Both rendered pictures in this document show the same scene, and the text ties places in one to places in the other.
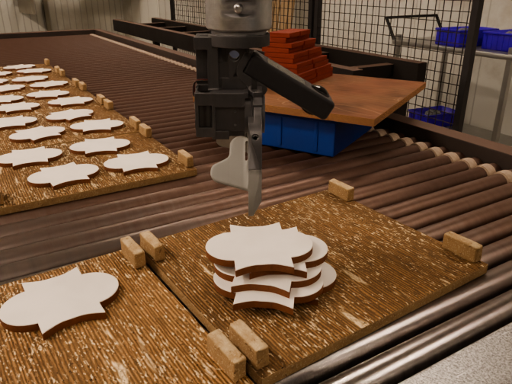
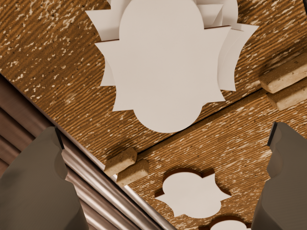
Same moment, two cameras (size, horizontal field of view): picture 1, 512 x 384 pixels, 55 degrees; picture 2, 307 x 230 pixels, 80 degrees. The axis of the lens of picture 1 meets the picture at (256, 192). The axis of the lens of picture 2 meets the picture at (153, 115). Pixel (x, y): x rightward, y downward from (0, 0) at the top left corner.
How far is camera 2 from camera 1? 0.62 m
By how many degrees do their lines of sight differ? 69
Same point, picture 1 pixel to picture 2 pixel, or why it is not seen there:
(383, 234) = not seen: outside the picture
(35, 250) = (112, 214)
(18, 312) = (208, 210)
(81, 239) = (92, 196)
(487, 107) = not seen: outside the picture
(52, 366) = (254, 182)
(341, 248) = not seen: outside the picture
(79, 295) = (192, 190)
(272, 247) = (174, 56)
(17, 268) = (137, 216)
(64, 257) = (120, 199)
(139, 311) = (207, 152)
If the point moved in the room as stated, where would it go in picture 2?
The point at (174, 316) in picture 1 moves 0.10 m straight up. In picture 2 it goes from (218, 129) to (243, 182)
